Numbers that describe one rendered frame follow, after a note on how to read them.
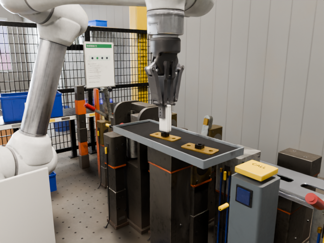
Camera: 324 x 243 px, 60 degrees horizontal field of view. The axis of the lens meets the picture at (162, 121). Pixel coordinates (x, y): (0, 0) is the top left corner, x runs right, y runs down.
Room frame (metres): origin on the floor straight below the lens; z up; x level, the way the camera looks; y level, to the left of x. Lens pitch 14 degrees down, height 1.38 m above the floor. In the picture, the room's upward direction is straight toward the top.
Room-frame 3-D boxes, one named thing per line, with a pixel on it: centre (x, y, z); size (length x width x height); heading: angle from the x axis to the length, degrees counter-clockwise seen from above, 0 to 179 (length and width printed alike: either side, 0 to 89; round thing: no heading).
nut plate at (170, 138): (0.72, -0.01, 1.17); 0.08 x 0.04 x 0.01; 48
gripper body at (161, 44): (0.72, -0.01, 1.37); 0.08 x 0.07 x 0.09; 138
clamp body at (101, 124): (1.35, 0.30, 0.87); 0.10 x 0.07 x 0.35; 129
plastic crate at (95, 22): (4.13, 0.92, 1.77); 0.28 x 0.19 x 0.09; 46
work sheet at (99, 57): (1.96, 0.43, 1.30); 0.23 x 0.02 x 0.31; 129
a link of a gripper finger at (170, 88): (0.73, -0.02, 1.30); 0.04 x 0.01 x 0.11; 48
